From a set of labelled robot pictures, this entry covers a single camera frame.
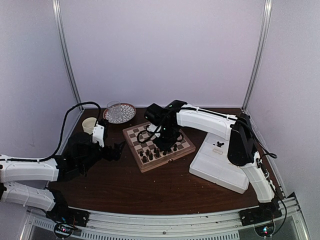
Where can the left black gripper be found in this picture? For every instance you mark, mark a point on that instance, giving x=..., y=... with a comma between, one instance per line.
x=117, y=151

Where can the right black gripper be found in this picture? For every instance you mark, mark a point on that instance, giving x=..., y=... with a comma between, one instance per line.
x=165, y=146

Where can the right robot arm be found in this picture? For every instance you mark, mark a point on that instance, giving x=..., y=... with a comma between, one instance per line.
x=237, y=133

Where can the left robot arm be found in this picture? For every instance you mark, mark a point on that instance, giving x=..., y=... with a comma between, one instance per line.
x=82, y=152

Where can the wooden chess board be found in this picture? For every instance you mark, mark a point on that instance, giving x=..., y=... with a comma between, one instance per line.
x=136, y=134

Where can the dark chess pieces pile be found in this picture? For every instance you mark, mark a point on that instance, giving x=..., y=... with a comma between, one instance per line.
x=219, y=144

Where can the white chess piece lone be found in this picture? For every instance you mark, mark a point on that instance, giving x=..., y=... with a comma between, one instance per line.
x=218, y=151

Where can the cream ribbed mug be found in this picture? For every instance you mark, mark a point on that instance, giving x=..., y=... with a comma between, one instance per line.
x=88, y=125

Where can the patterned ceramic plate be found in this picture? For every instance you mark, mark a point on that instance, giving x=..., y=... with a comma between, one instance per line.
x=128, y=111

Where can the clear drinking glass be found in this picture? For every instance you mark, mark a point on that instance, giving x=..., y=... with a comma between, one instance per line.
x=114, y=109

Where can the white foam tray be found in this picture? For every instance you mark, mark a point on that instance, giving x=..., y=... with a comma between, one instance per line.
x=216, y=168

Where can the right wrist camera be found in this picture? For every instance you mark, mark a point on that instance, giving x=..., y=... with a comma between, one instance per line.
x=155, y=115

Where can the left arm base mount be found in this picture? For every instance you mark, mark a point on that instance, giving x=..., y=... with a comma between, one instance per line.
x=67, y=221

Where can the front aluminium rail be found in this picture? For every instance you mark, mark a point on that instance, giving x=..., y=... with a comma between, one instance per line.
x=225, y=225

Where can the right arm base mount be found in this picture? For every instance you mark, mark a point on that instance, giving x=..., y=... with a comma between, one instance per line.
x=263, y=220

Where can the left aluminium frame post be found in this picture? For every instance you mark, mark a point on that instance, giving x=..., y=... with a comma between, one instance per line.
x=64, y=49

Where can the aluminium frame post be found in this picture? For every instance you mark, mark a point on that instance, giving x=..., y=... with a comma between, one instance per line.
x=64, y=49
x=263, y=35

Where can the right aluminium frame post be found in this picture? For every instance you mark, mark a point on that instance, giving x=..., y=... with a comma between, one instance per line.
x=263, y=35

